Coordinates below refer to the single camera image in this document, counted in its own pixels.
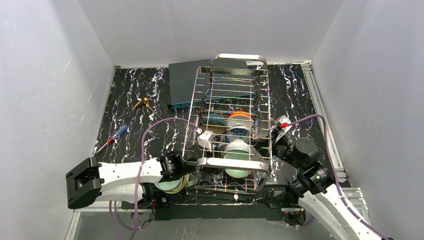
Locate orange bowl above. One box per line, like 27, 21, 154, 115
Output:
226, 110, 253, 129

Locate dark blue gold bowl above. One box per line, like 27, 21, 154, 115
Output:
199, 113, 227, 135

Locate yellow black pliers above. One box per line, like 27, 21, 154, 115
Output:
133, 97, 151, 110

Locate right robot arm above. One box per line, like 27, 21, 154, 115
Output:
272, 136, 388, 240

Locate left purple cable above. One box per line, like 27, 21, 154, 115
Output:
108, 116, 201, 240

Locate blue white floral bowl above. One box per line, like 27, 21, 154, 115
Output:
224, 125, 251, 143

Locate teal speckled bowl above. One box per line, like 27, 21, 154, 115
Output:
154, 177, 183, 192

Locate steel wire dish rack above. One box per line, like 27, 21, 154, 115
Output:
182, 53, 272, 196

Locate blue red screwdriver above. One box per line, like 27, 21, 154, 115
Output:
93, 124, 128, 156

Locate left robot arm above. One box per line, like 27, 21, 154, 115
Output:
65, 144, 213, 210

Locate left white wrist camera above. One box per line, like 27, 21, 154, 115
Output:
197, 130, 215, 151

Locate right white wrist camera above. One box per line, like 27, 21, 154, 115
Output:
271, 115, 292, 143

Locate light green bowl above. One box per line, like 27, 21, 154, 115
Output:
224, 149, 253, 179

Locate dark grey network switch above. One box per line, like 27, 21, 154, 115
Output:
168, 58, 258, 110

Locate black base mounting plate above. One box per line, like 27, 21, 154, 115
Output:
138, 184, 313, 225

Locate yellow rimmed bowl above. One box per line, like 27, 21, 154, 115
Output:
164, 176, 187, 194

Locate thin metal rod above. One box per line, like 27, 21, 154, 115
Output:
147, 106, 173, 129

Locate pale white ribbed bowl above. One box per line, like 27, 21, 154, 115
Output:
224, 139, 254, 154

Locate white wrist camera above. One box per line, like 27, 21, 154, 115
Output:
271, 115, 292, 143
197, 130, 215, 151

